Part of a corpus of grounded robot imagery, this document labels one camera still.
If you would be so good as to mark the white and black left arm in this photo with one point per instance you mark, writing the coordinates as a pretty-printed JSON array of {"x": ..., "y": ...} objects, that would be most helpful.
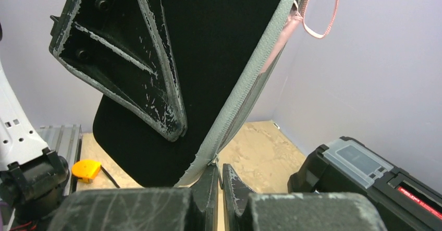
[{"x": 33, "y": 175}]

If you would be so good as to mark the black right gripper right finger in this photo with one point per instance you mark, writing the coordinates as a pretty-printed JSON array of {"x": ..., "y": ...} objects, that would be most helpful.
[{"x": 245, "y": 209}]

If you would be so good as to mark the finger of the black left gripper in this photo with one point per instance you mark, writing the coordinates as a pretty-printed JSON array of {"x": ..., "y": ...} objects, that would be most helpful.
[{"x": 122, "y": 48}]

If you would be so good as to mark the black pen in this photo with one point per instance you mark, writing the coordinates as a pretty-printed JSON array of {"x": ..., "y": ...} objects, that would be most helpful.
[{"x": 110, "y": 177}]

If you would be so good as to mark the pink and black folding umbrella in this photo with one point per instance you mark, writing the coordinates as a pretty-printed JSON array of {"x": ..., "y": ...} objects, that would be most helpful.
[{"x": 317, "y": 11}]

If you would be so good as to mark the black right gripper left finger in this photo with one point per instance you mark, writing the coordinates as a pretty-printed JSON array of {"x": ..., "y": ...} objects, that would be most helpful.
[{"x": 187, "y": 208}]

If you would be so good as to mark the grey umbrella case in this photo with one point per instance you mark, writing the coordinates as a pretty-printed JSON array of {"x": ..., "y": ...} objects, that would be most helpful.
[{"x": 225, "y": 51}]

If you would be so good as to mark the orange object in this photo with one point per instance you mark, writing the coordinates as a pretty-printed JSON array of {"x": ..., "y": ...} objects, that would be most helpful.
[{"x": 86, "y": 170}]

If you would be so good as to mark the aluminium frame rail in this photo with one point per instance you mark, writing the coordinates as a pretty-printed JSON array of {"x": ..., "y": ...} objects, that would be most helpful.
[{"x": 66, "y": 140}]

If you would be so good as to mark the black plastic toolbox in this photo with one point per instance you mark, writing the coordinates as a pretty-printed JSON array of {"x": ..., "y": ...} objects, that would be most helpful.
[{"x": 347, "y": 165}]

